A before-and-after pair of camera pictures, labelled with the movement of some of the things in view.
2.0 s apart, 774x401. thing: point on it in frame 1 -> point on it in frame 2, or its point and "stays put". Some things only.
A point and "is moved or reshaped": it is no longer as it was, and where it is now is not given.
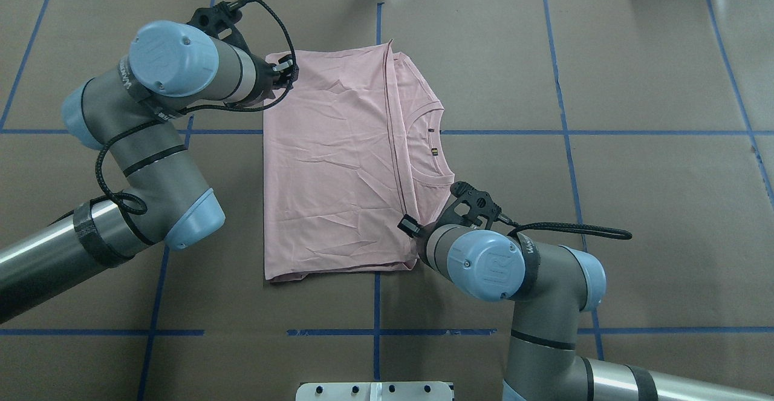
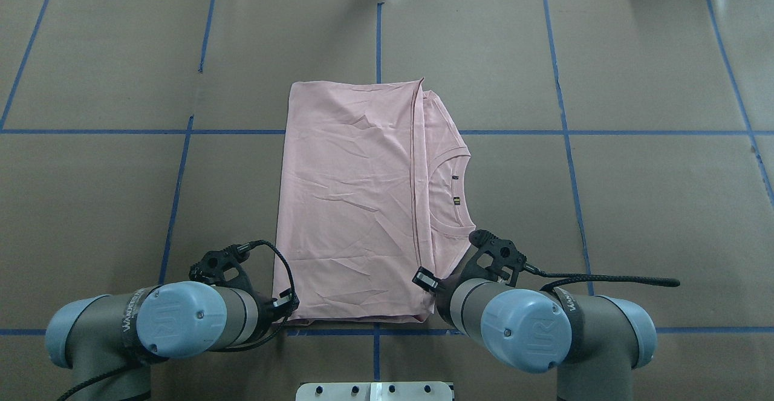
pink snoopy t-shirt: [351, 150] is moved or reshaped
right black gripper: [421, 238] -> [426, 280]
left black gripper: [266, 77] -> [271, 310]
